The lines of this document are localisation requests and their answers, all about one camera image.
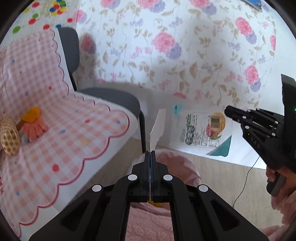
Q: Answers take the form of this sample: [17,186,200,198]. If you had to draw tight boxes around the white cardboard card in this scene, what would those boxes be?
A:
[149,108,166,152]

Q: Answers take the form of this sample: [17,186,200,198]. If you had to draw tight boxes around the clear plastic snack wrapper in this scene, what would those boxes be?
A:
[169,105,232,157]

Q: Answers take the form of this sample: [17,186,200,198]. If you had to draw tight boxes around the orange knit glove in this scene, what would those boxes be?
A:
[16,117,48,144]

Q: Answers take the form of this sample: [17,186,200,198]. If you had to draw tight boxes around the woven bamboo ball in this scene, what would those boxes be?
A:
[1,115,21,156]

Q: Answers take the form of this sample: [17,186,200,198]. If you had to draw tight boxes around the right hand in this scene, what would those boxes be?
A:
[266,166,295,185]

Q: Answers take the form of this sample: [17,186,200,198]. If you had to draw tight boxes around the pink fuzzy trouser leg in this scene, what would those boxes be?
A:
[125,203,174,240]

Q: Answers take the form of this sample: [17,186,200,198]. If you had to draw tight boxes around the pink gingham chair cover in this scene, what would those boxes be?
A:
[1,30,138,240]

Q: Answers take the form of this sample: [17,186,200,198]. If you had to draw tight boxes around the grey office chair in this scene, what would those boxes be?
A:
[58,27,147,153]

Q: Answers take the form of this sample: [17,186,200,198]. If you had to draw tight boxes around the floral wall cloth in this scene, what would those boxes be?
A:
[75,1,276,109]

